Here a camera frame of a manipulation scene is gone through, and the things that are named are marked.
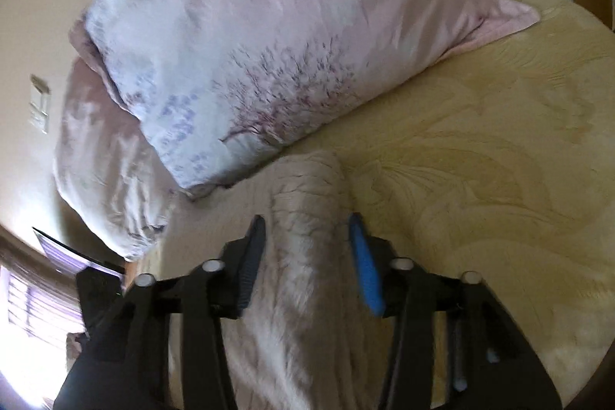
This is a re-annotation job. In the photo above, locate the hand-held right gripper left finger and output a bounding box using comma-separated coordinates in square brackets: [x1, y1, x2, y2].
[53, 214, 267, 410]

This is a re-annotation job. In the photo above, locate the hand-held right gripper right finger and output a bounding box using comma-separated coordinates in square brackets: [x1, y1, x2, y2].
[348, 212, 563, 410]

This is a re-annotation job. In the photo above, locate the grey cable-knit sweater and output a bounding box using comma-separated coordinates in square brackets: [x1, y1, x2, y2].
[211, 151, 399, 410]

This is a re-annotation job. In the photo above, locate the dark bedside furniture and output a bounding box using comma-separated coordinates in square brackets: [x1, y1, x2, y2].
[76, 263, 126, 336]

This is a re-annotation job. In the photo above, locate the yellow patterned bedspread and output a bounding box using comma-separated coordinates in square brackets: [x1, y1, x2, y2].
[122, 0, 615, 410]

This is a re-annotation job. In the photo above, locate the pink floral pillow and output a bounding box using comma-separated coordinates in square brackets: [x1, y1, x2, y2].
[52, 55, 176, 262]

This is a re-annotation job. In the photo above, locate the window with purple curtain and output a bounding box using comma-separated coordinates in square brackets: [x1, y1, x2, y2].
[0, 232, 92, 392]

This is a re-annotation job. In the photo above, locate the tree print floral pillow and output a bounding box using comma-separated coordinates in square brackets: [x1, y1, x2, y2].
[70, 0, 541, 200]

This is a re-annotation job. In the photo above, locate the white wall switch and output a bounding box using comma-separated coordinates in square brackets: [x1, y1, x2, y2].
[28, 74, 52, 135]

